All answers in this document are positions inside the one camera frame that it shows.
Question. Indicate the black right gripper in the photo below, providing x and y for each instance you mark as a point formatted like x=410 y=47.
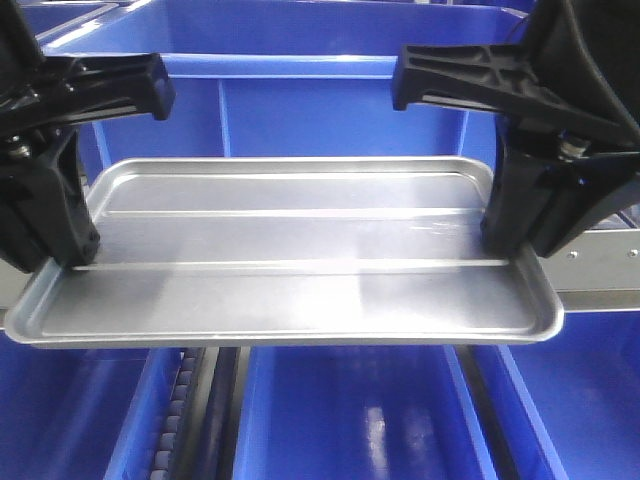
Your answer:
x=569 y=87

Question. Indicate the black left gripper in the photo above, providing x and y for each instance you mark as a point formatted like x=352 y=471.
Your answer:
x=39 y=92

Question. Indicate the small silver tray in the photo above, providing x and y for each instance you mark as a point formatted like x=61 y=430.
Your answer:
x=289 y=251

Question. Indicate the large blue target box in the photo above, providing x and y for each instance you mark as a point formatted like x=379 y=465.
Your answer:
x=287 y=78

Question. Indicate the lower steel shelf bar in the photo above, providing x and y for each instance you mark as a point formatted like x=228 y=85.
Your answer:
x=595 y=270

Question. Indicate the lower left blue bin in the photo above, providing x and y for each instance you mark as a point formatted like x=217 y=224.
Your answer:
x=83 y=414

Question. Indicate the lower right blue bin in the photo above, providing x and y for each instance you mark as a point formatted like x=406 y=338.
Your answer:
x=568 y=407

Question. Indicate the left neighbour blue bin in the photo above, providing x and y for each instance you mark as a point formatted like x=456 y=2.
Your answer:
x=46 y=19

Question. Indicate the lower roller track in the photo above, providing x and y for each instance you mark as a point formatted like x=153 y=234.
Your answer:
x=175 y=428

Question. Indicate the lower middle blue bin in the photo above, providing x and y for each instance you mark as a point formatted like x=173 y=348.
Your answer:
x=400 y=412

